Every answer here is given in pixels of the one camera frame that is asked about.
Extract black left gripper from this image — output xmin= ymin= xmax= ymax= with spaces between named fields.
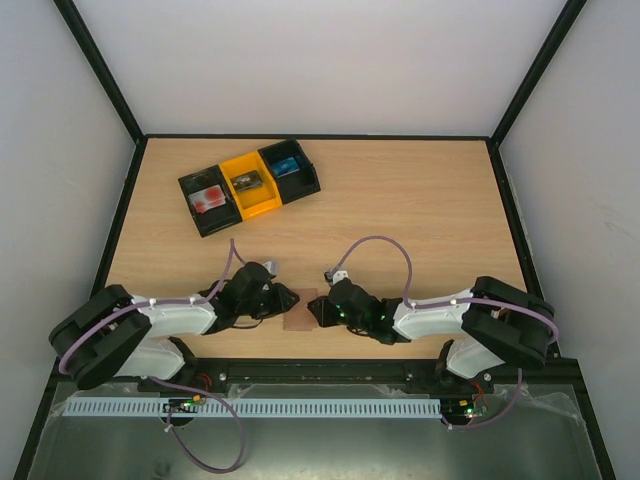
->
xmin=238 ymin=283 xmax=300 ymax=320

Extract black VIP card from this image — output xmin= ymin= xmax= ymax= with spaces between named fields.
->
xmin=231 ymin=170 xmax=263 ymax=193

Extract red card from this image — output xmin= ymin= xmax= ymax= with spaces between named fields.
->
xmin=188 ymin=184 xmax=227 ymax=214

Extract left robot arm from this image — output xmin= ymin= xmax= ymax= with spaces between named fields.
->
xmin=49 ymin=262 xmax=300 ymax=390

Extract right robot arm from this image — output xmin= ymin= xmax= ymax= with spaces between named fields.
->
xmin=307 ymin=276 xmax=559 ymax=392

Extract blue card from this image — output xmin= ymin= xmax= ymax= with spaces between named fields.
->
xmin=271 ymin=156 xmax=300 ymax=178

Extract yellow bin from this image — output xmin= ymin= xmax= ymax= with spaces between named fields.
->
xmin=219 ymin=151 xmax=283 ymax=221

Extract black bin left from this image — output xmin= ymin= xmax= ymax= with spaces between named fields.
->
xmin=178 ymin=165 xmax=242 ymax=237

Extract black bin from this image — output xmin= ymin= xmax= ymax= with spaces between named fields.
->
xmin=258 ymin=139 xmax=321 ymax=204
xmin=178 ymin=165 xmax=242 ymax=237

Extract black bin right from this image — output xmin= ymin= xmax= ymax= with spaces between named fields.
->
xmin=258 ymin=139 xmax=321 ymax=204

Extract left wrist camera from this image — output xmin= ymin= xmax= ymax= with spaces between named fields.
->
xmin=262 ymin=259 xmax=280 ymax=280

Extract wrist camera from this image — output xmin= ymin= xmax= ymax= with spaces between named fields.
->
xmin=262 ymin=259 xmax=280 ymax=280
xmin=324 ymin=269 xmax=349 ymax=287

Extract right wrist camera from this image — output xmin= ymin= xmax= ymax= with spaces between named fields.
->
xmin=324 ymin=269 xmax=349 ymax=287

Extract black aluminium frame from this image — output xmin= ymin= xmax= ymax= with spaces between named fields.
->
xmin=1 ymin=1 xmax=639 ymax=479

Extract slotted cable duct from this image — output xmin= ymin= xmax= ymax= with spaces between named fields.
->
xmin=61 ymin=397 xmax=441 ymax=419

